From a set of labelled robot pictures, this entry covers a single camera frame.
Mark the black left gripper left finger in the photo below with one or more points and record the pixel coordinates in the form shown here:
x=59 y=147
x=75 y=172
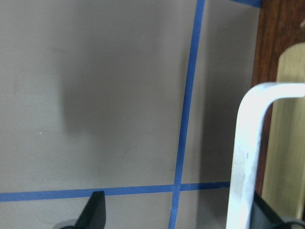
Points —
x=93 y=215

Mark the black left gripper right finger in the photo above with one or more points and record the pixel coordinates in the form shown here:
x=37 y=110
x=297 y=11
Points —
x=262 y=216

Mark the wooden drawer with white handle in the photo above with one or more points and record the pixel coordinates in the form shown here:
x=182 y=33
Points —
x=269 y=144

